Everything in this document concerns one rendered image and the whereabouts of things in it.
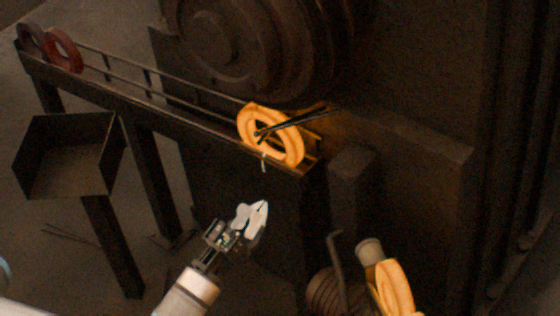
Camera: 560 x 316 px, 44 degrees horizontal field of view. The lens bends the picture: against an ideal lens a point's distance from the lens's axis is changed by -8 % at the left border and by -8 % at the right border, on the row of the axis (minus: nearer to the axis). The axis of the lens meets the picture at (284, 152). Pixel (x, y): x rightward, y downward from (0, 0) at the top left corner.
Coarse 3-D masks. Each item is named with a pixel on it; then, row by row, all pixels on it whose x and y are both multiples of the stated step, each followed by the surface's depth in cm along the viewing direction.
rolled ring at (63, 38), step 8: (48, 32) 224; (56, 32) 223; (64, 32) 223; (48, 40) 228; (56, 40) 224; (64, 40) 222; (48, 48) 232; (56, 48) 235; (64, 48) 223; (72, 48) 223; (56, 56) 235; (72, 56) 223; (80, 56) 226; (56, 64) 235; (64, 64) 235; (72, 64) 227; (80, 64) 227; (80, 72) 231
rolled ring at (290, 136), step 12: (252, 108) 173; (264, 108) 172; (240, 120) 179; (252, 120) 180; (264, 120) 173; (276, 120) 170; (240, 132) 183; (252, 132) 182; (276, 132) 172; (288, 132) 170; (252, 144) 183; (264, 144) 184; (288, 144) 172; (300, 144) 173; (276, 156) 182; (288, 156) 175; (300, 156) 175
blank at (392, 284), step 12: (384, 264) 146; (396, 264) 145; (384, 276) 146; (396, 276) 142; (384, 288) 151; (396, 288) 141; (408, 288) 141; (384, 300) 151; (396, 300) 141; (408, 300) 140; (396, 312) 143; (408, 312) 141
